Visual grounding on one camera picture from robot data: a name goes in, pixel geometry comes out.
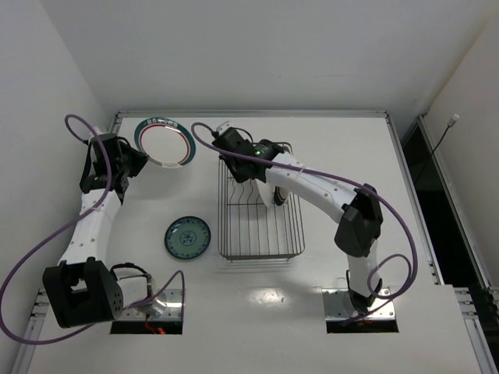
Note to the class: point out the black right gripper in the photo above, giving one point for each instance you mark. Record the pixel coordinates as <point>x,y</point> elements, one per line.
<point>242,171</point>

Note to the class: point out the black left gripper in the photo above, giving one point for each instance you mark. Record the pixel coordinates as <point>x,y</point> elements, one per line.
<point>130,160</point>

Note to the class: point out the white plate with flower motif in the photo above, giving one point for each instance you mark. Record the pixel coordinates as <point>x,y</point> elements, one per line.
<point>266,192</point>

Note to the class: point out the green red rimmed plate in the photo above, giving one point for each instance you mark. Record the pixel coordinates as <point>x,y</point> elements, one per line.
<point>166,143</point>
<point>280,196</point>

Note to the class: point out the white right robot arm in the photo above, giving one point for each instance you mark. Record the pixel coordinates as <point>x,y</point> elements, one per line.
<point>356,212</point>

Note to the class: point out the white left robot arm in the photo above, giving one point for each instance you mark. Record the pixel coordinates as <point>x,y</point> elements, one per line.
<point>82,289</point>

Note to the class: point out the blue patterned small plate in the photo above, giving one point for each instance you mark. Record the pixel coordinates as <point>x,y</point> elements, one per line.
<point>187,238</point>

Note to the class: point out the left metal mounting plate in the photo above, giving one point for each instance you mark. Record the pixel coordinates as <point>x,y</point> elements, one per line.
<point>167,306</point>

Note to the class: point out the metal mounting plate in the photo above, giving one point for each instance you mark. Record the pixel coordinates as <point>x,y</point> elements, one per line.
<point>338,307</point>
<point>167,306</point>

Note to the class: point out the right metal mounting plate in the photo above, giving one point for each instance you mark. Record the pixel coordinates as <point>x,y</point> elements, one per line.
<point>338,307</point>

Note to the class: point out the metal wire dish rack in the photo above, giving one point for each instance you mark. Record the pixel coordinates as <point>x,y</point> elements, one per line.
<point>250,230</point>

